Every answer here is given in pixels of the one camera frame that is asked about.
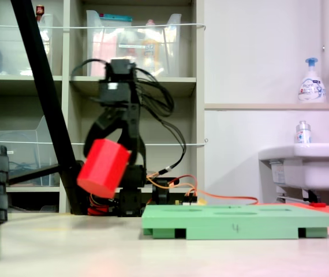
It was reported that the white sink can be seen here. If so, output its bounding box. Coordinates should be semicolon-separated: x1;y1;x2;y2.
257;142;329;192

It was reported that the black tripod brace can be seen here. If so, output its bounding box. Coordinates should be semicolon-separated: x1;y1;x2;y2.
7;163;63;186

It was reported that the beige shelf unit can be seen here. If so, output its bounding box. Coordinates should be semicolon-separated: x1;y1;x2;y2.
0;0;206;215

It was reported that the black tripod leg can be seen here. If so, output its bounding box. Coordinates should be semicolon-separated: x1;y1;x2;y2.
10;0;85;215

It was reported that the short black wire loop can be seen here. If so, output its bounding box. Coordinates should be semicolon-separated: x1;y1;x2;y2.
71;58;111;77

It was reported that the black round clamp knob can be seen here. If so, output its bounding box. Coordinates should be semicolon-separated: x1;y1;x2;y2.
152;178;171;207

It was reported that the white cord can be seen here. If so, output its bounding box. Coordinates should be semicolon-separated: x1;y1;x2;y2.
0;23;207;31
0;138;209;147

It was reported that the red base clamp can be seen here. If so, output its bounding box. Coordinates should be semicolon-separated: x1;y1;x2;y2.
87;201;119;216

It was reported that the red octagonal pillar block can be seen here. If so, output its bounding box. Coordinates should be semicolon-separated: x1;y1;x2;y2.
76;138;132;200

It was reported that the green circuit board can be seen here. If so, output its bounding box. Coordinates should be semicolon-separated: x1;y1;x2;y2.
175;195;206;207

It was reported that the white foam soap bottle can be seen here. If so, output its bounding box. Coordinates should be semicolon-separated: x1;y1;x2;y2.
296;57;327;104

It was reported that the teal edged box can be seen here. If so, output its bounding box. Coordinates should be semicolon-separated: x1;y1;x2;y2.
99;12;133;28

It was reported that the green shape sorter board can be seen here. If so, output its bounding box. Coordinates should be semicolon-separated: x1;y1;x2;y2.
141;204;329;241

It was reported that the thin black wire bundle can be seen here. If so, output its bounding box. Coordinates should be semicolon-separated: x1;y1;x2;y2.
134;67;188;174

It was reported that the orange wire pair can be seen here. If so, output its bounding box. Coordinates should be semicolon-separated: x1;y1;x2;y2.
145;174;259;207

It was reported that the large clear plastic bin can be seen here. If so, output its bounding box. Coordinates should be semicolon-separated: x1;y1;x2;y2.
85;10;182;78

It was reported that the small clear sanitizer bottle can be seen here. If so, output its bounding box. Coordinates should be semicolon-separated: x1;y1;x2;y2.
294;120;313;144

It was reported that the pink capped spray bottle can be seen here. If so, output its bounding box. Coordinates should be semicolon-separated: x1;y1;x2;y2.
141;19;161;77

